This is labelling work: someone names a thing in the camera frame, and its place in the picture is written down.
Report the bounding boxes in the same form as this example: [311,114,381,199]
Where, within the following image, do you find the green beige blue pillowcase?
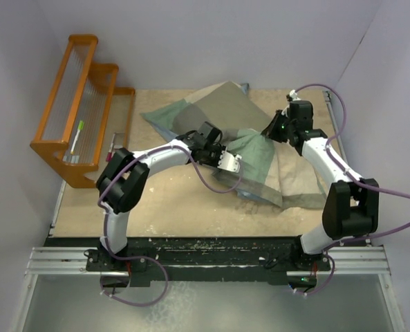
[142,82,326,210]

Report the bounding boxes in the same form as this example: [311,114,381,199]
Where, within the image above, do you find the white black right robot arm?
[261,100,379,270]

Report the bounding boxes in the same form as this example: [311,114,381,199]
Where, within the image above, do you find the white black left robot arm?
[96,122,225,271]

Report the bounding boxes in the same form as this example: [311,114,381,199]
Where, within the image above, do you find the pink small box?
[105,132,117,162]

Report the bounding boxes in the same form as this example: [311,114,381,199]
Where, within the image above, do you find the orange wooden rack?
[30,34,136,188]

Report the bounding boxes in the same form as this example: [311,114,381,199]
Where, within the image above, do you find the green white marker pen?
[70,120,84,155]

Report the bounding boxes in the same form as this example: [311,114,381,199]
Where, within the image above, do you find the metal sheet front panel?
[14,275,405,331]

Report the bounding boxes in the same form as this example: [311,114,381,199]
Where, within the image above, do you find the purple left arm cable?
[97,145,243,307]

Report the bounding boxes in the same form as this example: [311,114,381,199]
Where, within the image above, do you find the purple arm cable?
[97,145,243,307]
[290,82,410,297]

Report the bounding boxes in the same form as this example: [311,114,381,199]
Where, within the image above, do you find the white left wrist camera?
[217,151,242,173]

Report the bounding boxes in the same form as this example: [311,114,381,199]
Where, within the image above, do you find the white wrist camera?
[286,90,300,102]
[217,151,242,173]

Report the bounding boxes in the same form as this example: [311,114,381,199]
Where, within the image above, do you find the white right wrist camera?
[286,90,300,102]

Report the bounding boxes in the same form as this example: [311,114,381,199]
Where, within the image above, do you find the aluminium table edge rail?
[323,89,348,163]

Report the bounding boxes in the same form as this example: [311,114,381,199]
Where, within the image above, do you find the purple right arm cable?
[290,82,410,297]

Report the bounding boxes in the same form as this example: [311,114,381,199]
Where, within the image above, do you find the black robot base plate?
[84,237,325,287]

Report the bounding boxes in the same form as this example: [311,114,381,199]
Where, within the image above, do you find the aluminium front rail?
[26,246,391,276]

